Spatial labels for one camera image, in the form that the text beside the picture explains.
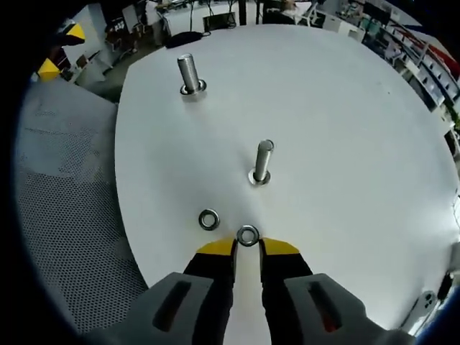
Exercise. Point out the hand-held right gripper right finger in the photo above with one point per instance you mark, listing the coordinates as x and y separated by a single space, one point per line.
284 287

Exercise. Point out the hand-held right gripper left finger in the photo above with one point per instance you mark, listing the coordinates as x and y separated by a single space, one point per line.
212 287

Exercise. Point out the large threaded steel stud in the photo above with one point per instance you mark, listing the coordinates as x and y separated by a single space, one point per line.
188 70

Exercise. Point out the small threaded steel stud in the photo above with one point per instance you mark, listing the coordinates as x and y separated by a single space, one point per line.
263 158

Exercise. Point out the large silver washer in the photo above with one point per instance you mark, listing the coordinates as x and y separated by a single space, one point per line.
202 86

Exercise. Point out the black oval object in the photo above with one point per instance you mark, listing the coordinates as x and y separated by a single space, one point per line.
183 39

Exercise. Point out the grey mesh office chair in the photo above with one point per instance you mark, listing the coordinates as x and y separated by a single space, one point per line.
72 179

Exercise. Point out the white VR controller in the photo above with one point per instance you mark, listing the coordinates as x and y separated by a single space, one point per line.
426 305

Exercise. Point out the shelf with white bins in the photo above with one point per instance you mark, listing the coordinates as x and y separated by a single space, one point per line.
424 54

